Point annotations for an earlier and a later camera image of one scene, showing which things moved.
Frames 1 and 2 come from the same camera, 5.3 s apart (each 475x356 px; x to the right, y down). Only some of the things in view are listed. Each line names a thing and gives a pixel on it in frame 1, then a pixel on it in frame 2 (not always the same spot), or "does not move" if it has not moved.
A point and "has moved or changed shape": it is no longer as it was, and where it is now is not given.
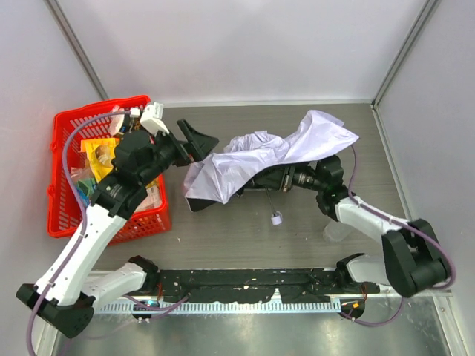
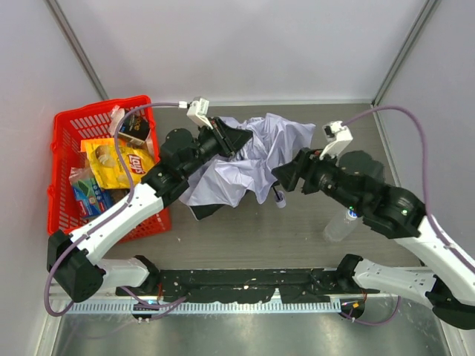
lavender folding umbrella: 216,178 has moved or changed shape
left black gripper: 182,147 to 223,134
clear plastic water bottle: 335,231 does not move
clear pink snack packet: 77,173 does not move
